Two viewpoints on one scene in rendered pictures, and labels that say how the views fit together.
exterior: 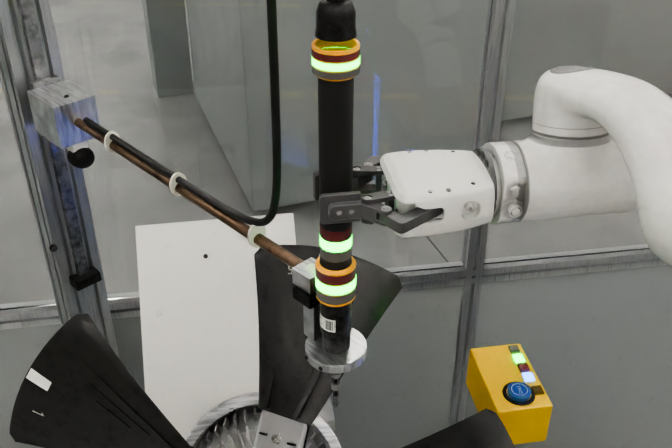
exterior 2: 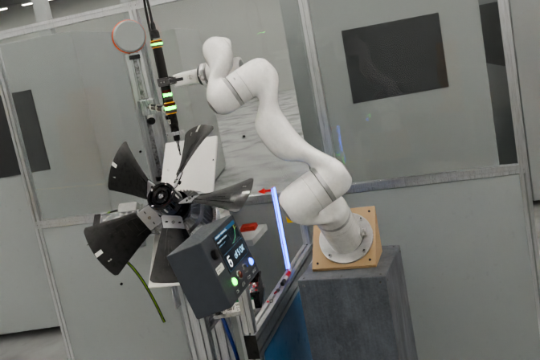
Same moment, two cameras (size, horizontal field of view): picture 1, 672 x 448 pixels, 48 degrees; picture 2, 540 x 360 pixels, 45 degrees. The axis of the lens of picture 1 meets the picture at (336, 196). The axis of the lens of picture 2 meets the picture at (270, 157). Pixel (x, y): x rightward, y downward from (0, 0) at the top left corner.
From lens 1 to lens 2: 208 cm
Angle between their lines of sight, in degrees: 33
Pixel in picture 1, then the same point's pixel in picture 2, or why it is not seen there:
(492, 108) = (321, 104)
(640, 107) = not seen: hidden behind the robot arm
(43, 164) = (145, 129)
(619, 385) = (443, 264)
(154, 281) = (168, 160)
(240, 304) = (194, 165)
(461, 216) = (187, 79)
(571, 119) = not seen: hidden behind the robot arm
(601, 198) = not seen: hidden behind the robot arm
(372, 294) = (205, 132)
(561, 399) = (410, 272)
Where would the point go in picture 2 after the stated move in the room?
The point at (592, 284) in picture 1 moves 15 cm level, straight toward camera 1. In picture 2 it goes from (401, 195) to (381, 205)
